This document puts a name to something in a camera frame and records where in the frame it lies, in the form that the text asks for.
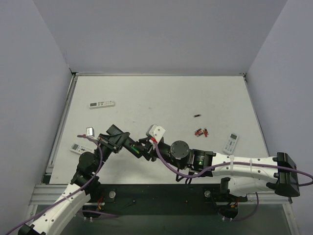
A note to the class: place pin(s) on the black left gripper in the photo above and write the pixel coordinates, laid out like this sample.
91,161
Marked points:
110,141

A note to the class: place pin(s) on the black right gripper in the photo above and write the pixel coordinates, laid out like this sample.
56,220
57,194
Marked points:
148,150

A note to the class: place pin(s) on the black tv remote control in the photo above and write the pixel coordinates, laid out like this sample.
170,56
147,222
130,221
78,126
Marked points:
127,142

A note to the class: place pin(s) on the green battery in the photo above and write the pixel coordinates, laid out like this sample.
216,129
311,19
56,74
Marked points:
135,150

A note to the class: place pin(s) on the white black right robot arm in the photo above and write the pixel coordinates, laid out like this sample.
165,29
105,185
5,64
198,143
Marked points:
242,175

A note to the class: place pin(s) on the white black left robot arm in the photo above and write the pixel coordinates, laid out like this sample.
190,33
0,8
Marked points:
83,187

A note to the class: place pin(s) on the long white remote control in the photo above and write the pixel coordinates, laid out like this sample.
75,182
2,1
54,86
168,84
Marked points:
102,104

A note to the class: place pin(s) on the small white remote left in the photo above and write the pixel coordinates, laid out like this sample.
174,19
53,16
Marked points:
80,149

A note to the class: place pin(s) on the small white remote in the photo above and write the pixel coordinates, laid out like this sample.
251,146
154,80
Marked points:
80,149
230,144

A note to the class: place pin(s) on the small white remote right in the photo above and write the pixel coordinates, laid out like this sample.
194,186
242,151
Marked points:
230,144

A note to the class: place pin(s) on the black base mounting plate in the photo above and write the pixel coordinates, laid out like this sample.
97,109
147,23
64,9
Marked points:
161,199

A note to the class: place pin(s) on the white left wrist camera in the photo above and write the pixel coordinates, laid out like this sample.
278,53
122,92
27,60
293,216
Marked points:
90,132

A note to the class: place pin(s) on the aluminium frame rail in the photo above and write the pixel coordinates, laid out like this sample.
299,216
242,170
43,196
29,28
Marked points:
48,194

